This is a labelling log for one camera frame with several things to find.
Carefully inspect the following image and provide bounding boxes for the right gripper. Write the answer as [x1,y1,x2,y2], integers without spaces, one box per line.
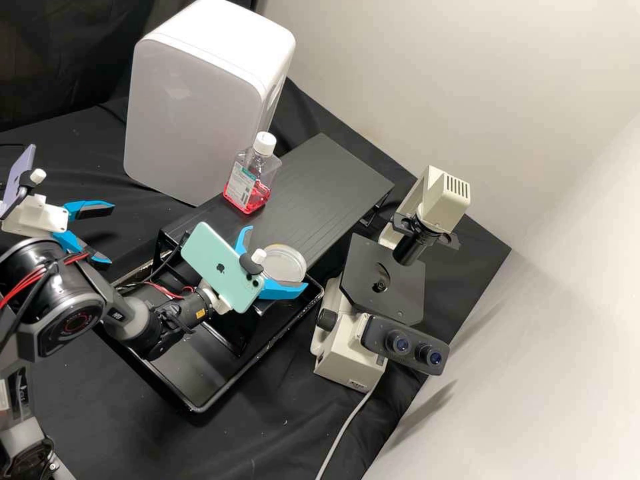
[197,225,310,314]

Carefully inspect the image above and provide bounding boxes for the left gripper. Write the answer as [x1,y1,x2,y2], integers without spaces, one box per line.
[0,199,115,265]

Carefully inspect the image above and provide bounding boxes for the petri dish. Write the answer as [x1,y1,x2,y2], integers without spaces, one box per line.
[261,243,307,291]

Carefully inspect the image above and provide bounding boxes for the red liquid bottle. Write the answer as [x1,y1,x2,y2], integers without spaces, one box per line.
[223,131,281,217]

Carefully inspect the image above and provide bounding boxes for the black platform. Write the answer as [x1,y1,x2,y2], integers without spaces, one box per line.
[159,133,396,359]

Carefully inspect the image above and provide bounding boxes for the black tray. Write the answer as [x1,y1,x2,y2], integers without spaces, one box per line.
[102,269,327,414]

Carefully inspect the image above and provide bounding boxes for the cream microscope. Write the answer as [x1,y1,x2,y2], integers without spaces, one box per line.
[309,165,473,394]

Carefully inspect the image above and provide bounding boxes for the white box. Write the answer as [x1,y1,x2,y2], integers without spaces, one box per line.
[123,0,297,207]

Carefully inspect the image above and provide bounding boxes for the right wrist camera phone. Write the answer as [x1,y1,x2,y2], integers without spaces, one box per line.
[179,221,269,315]

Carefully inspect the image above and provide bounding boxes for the wrist camera phone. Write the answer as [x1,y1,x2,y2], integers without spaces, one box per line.
[179,221,269,315]
[0,143,49,219]

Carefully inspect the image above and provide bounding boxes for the left wrist camera phone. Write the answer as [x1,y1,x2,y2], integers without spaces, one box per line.
[0,143,49,219]

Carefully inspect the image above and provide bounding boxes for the black cable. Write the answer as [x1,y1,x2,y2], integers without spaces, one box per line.
[113,231,190,289]

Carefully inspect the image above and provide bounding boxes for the grey power cable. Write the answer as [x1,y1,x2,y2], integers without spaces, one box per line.
[311,387,376,480]

